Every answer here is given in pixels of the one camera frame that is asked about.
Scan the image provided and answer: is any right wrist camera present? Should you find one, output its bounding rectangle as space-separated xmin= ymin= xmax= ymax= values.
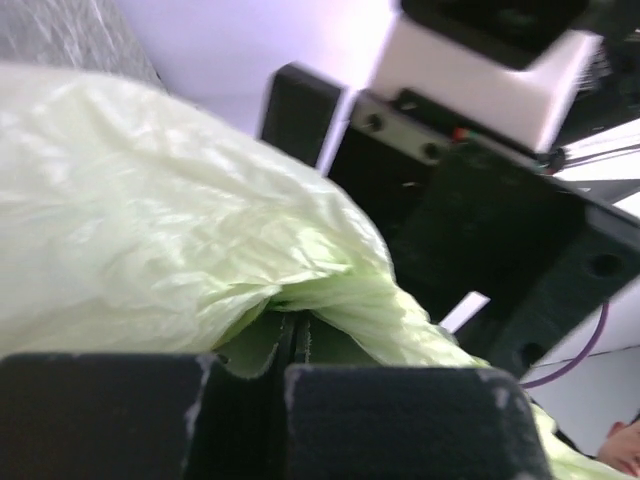
xmin=367 ymin=1 xmax=612 ymax=153

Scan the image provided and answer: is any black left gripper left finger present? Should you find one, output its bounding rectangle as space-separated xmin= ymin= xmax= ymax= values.
xmin=1 ymin=314 xmax=295 ymax=479

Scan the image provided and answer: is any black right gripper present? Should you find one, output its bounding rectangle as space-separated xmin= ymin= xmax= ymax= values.
xmin=319 ymin=89 xmax=640 ymax=381

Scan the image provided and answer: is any light green plastic bag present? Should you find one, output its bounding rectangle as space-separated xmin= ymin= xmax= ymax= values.
xmin=1 ymin=64 xmax=616 ymax=479

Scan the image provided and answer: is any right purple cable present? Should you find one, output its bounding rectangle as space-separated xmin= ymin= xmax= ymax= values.
xmin=519 ymin=299 xmax=614 ymax=390

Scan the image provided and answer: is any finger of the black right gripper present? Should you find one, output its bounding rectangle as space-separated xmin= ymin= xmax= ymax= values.
xmin=260 ymin=64 xmax=344 ymax=167

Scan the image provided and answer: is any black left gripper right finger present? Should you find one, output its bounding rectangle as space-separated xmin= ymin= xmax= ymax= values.
xmin=284 ymin=312 xmax=554 ymax=480

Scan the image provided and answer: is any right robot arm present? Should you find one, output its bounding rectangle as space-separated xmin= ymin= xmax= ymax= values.
xmin=327 ymin=1 xmax=639 ymax=377

